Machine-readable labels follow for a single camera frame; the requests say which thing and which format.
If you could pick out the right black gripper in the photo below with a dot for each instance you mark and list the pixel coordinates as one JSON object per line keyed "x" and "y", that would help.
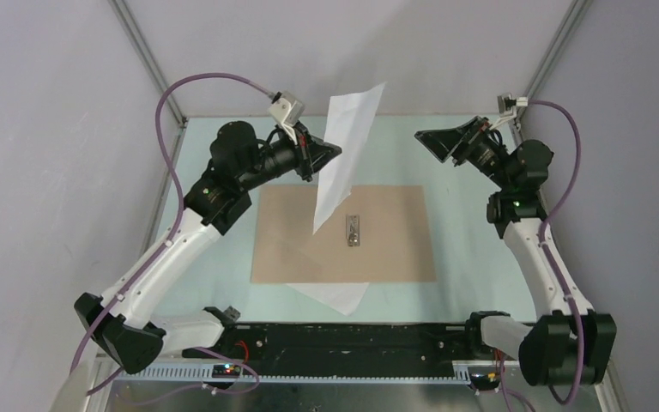
{"x": 443, "y": 142}

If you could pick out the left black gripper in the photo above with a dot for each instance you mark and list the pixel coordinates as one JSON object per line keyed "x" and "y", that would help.
{"x": 311, "y": 154}

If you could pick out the white paper sheet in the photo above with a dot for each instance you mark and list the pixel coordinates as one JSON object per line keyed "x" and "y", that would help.
{"x": 341, "y": 297}
{"x": 348, "y": 125}

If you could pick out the silver metal folder clip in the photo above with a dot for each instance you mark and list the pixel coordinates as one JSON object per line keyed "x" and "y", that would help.
{"x": 353, "y": 230}

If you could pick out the tan cardboard folder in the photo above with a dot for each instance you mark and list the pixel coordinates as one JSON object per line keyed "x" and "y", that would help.
{"x": 395, "y": 238}

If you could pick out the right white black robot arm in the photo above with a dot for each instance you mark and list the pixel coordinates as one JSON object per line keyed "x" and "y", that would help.
{"x": 570, "y": 343}

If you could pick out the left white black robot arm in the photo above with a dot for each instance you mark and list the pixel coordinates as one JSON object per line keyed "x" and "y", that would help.
{"x": 121, "y": 320}

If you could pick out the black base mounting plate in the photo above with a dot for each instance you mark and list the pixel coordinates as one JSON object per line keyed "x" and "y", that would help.
{"x": 353, "y": 350}

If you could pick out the right small circuit board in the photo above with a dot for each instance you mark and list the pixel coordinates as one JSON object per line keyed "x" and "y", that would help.
{"x": 484, "y": 382}

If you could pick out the small circuit board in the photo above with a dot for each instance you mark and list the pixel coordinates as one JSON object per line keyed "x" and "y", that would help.
{"x": 484, "y": 382}
{"x": 226, "y": 371}

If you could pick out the left small circuit board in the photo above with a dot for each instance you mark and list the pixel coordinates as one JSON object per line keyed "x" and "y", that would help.
{"x": 226, "y": 371}

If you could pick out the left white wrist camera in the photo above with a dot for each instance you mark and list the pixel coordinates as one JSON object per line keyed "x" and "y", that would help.
{"x": 286, "y": 110}

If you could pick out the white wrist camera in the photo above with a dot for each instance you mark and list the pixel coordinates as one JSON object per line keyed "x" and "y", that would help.
{"x": 509, "y": 106}
{"x": 286, "y": 110}

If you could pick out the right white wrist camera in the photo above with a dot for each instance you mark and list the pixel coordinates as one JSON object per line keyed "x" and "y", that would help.
{"x": 509, "y": 106}

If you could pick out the right aluminium frame post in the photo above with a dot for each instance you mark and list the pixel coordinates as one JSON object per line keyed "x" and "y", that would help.
{"x": 569, "y": 24}

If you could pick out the aluminium frame post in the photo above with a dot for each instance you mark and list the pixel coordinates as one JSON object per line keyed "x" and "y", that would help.
{"x": 569, "y": 24}
{"x": 139, "y": 42}

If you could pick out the left aluminium frame post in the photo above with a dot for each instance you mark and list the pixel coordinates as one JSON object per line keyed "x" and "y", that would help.
{"x": 139, "y": 42}

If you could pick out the white slotted cable duct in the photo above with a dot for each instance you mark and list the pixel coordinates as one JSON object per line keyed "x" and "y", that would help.
{"x": 210, "y": 373}

